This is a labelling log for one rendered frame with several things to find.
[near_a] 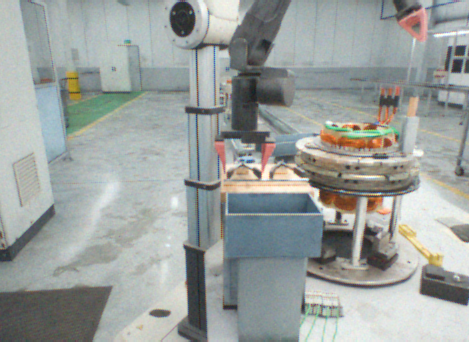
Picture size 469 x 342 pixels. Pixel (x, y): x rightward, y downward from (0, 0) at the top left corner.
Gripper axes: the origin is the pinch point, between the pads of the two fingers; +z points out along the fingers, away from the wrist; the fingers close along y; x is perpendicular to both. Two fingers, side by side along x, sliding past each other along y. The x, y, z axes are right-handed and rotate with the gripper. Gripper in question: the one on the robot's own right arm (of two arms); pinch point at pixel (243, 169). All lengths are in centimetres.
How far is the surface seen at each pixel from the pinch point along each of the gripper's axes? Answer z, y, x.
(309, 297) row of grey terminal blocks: 26.9, 14.5, -8.8
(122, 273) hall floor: 109, -69, 124
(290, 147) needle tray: 4.0, 18.0, 37.7
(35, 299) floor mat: 108, -112, 98
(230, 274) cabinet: 21.8, -3.0, -7.5
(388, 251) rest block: 24.8, 39.1, 6.8
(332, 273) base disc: 28.5, 23.3, 2.5
